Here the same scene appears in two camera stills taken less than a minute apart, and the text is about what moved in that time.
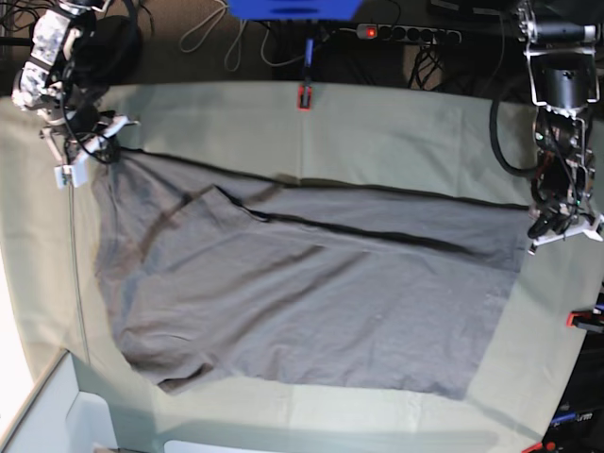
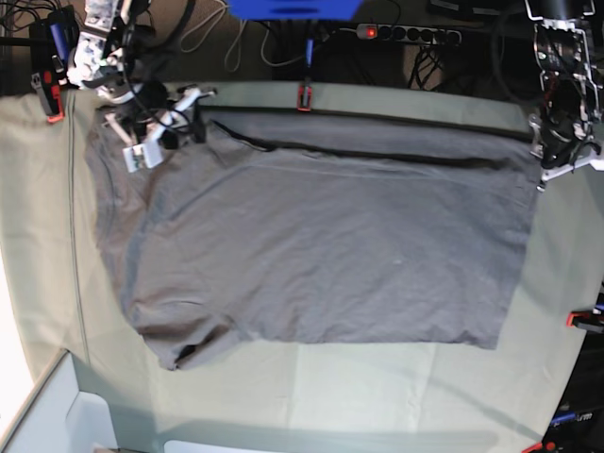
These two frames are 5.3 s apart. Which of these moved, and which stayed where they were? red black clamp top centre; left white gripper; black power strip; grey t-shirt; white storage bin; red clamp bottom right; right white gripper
Moved: left white gripper; grey t-shirt; right white gripper
Stayed: red clamp bottom right; red black clamp top centre; black power strip; white storage bin
